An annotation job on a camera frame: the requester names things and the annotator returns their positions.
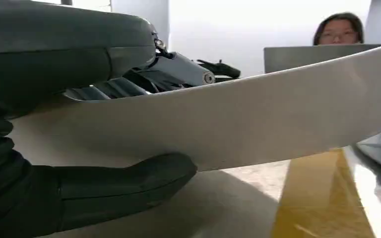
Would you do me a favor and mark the grey laptop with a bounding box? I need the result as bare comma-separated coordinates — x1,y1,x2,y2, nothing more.
263,43,381,74

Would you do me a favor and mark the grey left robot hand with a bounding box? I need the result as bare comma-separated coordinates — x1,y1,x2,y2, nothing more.
0,0,241,238

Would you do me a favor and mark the person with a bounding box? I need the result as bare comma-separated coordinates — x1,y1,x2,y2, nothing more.
313,12,365,46

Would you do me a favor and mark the yellow bench tape strip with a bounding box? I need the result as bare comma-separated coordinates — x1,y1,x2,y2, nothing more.
270,148,377,238

